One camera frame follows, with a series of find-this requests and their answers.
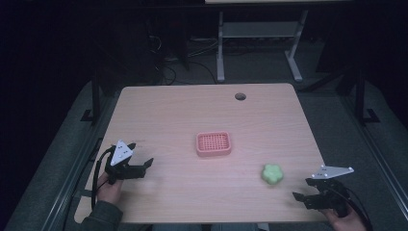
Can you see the black metal stand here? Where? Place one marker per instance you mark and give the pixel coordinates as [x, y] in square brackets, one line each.
[95, 96]
[360, 96]

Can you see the person's right hand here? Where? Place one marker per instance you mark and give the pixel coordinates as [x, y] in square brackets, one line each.
[345, 223]

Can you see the white metal desk frame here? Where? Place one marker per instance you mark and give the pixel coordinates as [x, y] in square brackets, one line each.
[260, 29]

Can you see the green flower-shaped soap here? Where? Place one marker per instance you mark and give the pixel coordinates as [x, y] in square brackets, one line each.
[272, 174]

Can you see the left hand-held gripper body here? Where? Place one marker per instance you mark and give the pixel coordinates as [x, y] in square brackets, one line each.
[119, 155]

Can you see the grey metal rail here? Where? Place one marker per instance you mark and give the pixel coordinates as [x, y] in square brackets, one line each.
[383, 170]
[69, 186]

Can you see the person's left hand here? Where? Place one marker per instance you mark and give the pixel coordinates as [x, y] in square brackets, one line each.
[109, 192]

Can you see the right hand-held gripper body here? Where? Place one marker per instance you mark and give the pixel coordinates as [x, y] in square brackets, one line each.
[330, 195]

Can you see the pink soap dish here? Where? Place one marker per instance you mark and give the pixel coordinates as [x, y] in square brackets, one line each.
[213, 143]

